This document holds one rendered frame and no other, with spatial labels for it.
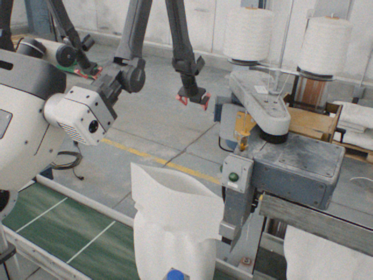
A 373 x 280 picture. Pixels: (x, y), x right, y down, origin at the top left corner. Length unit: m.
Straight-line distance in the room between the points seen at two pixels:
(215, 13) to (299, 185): 5.85
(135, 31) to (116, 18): 7.02
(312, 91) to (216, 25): 5.36
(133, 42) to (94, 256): 1.31
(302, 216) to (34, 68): 0.95
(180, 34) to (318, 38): 0.44
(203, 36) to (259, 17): 5.65
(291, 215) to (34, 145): 0.85
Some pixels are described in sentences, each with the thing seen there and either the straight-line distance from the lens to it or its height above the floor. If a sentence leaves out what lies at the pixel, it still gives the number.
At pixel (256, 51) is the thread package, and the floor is 1.57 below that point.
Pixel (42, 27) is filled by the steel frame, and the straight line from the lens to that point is 9.38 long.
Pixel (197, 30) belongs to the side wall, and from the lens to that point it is 6.83.
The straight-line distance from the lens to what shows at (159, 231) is 1.47.
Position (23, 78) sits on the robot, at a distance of 0.99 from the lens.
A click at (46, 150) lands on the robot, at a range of 1.00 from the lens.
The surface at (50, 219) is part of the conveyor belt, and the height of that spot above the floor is 0.38.
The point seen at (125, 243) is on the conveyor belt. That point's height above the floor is 0.38.
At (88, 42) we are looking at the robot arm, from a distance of 1.69.
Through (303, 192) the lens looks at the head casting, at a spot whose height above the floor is 1.28.
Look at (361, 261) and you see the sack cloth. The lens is 1.28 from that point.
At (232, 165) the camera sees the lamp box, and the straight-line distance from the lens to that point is 0.93.
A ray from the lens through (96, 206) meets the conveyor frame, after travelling 2.24.
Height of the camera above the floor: 1.81
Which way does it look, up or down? 29 degrees down
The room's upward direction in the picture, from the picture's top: 3 degrees clockwise
